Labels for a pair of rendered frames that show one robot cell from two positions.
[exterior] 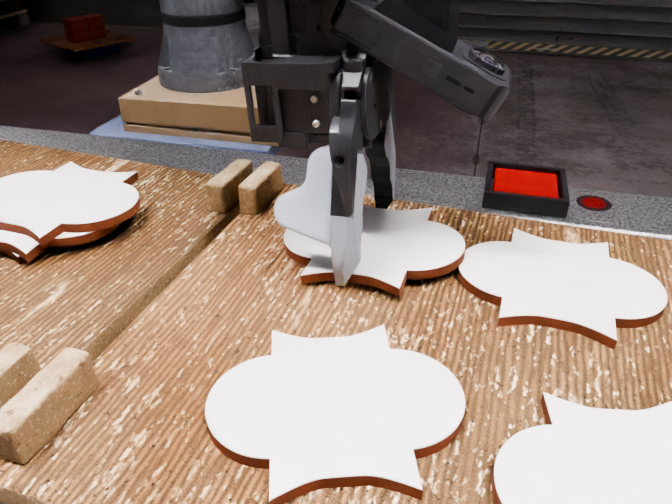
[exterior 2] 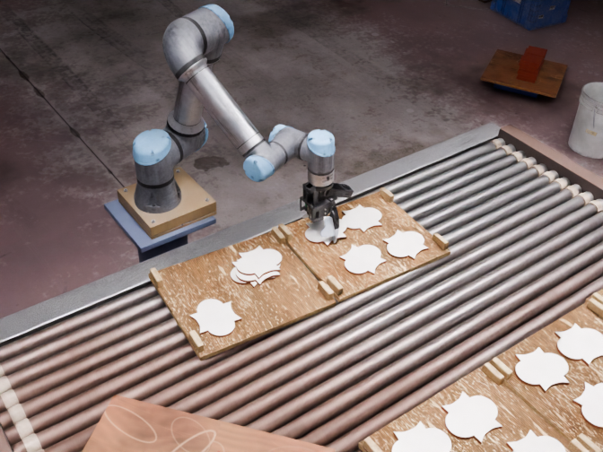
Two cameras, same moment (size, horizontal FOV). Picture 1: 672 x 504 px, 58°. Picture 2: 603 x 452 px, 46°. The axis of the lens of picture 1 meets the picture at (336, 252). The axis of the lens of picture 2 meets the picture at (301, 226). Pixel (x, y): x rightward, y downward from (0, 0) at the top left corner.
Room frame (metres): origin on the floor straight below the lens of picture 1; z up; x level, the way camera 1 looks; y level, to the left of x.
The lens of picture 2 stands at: (-0.58, 1.37, 2.35)
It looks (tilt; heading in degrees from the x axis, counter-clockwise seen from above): 39 degrees down; 307
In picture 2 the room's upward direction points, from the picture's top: 3 degrees clockwise
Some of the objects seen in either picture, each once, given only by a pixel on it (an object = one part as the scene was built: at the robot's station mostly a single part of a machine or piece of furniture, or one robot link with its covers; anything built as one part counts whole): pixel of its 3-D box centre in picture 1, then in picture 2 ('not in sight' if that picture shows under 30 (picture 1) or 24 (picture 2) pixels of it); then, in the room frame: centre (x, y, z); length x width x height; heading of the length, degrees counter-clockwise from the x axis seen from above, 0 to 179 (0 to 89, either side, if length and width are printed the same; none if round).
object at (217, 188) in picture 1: (231, 184); (278, 235); (0.48, 0.09, 0.95); 0.06 x 0.02 x 0.03; 160
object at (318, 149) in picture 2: not in sight; (319, 152); (0.41, 0.01, 1.25); 0.09 x 0.08 x 0.11; 6
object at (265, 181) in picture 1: (261, 186); (284, 231); (0.48, 0.07, 0.95); 0.06 x 0.02 x 0.03; 162
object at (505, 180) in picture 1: (524, 188); not in sight; (0.53, -0.18, 0.92); 0.06 x 0.06 x 0.01; 75
